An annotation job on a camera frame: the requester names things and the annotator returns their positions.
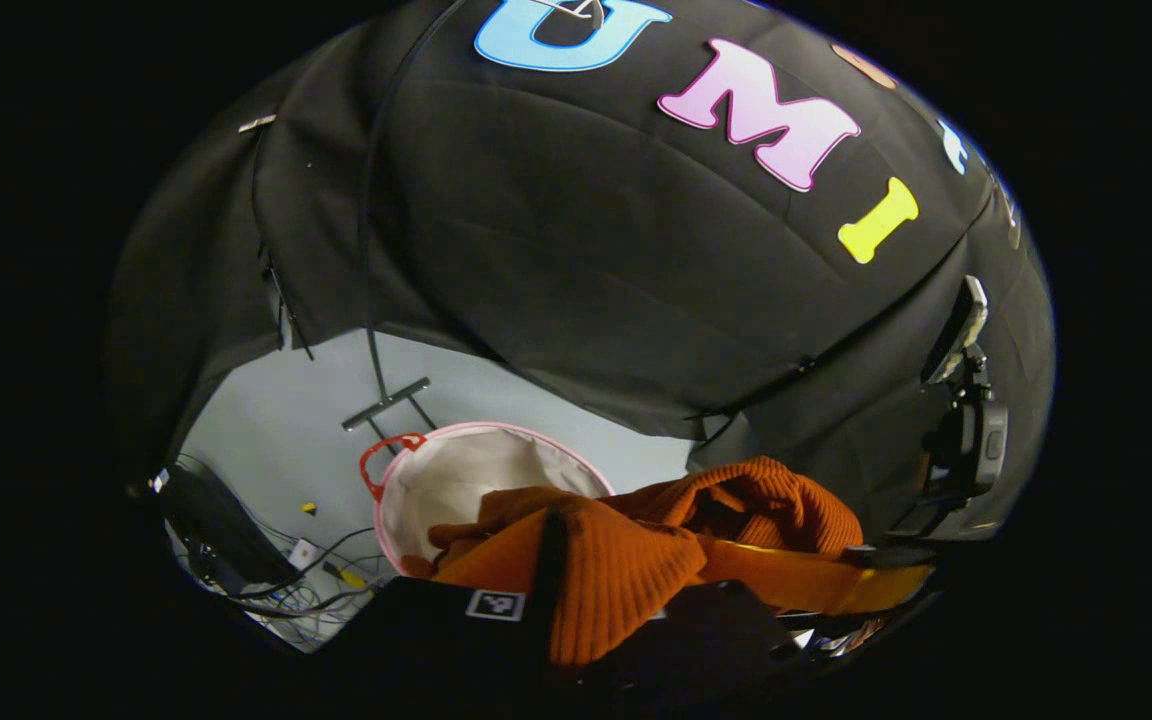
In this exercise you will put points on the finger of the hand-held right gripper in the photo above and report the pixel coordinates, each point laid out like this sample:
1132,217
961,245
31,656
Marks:
806,580

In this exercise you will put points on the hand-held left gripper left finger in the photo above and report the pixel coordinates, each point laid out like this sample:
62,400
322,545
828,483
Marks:
546,560

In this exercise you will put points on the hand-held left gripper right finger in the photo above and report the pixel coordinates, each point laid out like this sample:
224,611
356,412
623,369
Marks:
716,640

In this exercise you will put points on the white laundry hamper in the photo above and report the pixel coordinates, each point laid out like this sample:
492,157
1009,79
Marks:
456,480

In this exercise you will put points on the black clothes rack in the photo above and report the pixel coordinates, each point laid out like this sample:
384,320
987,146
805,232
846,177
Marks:
386,402

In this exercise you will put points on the white clothes hanger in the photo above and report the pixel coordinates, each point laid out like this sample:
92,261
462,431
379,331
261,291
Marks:
576,8

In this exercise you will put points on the yellow black plug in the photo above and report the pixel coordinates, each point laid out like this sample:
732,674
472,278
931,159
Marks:
344,575

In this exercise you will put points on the small white adapter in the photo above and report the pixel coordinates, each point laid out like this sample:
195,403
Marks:
303,552

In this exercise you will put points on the black backdrop cloth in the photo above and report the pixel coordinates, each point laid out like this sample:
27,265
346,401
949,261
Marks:
586,250

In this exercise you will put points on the black box device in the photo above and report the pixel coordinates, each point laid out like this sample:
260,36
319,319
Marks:
226,530

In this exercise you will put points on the small metal clip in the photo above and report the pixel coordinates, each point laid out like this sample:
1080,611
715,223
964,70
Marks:
257,122

